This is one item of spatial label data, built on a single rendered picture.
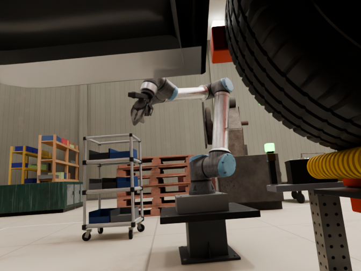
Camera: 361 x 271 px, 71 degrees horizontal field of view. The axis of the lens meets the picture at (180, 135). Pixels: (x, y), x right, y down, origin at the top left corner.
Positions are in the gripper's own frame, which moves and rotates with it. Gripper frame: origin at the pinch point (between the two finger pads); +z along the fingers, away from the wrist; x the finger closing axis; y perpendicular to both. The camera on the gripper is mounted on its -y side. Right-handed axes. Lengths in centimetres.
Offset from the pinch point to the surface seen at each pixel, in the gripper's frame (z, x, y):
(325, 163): 31, -81, -33
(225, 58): 6, -57, -42
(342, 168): 34, -83, -38
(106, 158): -17, 98, 96
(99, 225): 43, 92, 113
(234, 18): 12, -63, -58
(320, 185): 11, -86, 37
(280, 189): 16, -69, 32
